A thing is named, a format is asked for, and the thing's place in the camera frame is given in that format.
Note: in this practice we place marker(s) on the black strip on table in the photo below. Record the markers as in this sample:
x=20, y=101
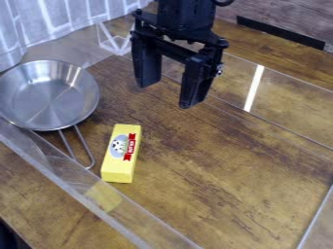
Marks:
x=283, y=33

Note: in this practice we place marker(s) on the yellow butter box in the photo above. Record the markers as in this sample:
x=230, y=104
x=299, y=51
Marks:
x=122, y=152

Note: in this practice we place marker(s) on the clear acrylic front barrier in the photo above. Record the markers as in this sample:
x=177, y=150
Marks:
x=142, y=228

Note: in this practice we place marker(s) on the clear acrylic back barrier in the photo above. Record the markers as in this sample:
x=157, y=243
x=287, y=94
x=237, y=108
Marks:
x=288, y=102

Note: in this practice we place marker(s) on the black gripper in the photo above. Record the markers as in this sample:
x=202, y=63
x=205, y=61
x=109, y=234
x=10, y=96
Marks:
x=178, y=31

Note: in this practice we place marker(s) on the silver metal pan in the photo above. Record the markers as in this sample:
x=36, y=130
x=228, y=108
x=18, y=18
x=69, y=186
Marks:
x=48, y=95

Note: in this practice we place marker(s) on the clear acrylic barrier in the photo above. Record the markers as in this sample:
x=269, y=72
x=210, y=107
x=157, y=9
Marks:
x=288, y=102
x=142, y=228

